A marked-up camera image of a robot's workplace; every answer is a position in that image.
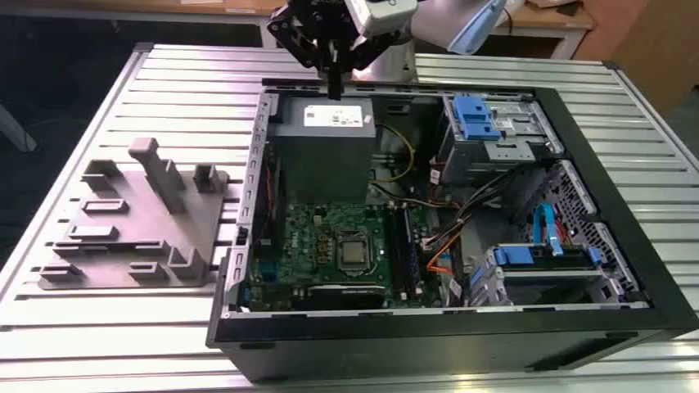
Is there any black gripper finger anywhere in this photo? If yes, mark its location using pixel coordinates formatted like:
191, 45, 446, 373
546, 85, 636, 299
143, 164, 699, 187
334, 31, 396, 102
265, 7, 336, 102

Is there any blue drive bay latch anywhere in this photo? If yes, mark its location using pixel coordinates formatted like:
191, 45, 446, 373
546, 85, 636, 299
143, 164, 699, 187
450, 94, 502, 141

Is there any grey power supply unit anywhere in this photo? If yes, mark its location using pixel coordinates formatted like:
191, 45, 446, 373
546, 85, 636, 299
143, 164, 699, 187
266, 96, 377, 204

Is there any silver drive cage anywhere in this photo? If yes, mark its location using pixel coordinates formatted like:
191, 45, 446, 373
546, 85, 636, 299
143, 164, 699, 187
441, 93, 566, 187

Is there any green motherboard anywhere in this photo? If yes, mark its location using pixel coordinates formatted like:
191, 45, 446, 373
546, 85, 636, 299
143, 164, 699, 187
238, 200, 454, 312

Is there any CPU socket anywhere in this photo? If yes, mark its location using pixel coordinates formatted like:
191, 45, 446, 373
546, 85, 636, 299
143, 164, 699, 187
332, 229, 378, 274

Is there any wooden cabinet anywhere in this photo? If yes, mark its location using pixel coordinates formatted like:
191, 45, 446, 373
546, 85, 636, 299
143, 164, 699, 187
572, 0, 699, 120

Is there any silver CPU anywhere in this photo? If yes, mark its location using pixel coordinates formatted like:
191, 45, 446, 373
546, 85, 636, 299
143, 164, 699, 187
338, 241, 372, 265

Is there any grey parts rack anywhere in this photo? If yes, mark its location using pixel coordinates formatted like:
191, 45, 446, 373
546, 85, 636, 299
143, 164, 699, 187
37, 138, 243, 292

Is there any grey chair leg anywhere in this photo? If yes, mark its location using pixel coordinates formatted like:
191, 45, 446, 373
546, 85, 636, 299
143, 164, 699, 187
0, 104, 38, 153

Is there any hard disk in blue carrier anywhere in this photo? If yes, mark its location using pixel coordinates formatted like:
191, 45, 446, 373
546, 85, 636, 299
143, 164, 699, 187
490, 243, 605, 282

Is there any black graphics card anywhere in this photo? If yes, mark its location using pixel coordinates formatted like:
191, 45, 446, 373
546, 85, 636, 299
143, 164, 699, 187
308, 283, 386, 311

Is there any silver disk bay cage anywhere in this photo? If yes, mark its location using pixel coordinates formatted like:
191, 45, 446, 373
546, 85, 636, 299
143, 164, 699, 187
468, 261, 640, 307

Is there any black PC case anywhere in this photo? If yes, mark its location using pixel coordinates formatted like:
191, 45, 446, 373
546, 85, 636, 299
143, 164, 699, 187
203, 77, 699, 384

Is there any yellow wire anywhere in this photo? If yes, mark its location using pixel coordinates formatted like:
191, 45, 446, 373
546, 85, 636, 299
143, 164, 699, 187
369, 124, 416, 184

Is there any wooden desk white frame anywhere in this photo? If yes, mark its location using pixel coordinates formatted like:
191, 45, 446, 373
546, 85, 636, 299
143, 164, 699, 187
0, 0, 597, 61

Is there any thin red wire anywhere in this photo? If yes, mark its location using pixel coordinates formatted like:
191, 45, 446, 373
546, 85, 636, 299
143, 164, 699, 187
258, 141, 274, 242

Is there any black cable bundle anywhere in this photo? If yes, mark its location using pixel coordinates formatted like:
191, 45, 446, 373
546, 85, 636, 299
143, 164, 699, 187
422, 163, 546, 251

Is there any orange wire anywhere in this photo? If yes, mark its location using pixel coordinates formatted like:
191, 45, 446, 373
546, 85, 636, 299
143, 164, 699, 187
428, 235, 465, 275

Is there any red data cable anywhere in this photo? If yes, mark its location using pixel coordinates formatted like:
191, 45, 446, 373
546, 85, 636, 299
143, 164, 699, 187
553, 216, 582, 246

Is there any blue flat data cable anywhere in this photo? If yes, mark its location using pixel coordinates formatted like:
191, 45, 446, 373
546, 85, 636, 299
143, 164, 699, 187
532, 202, 562, 257

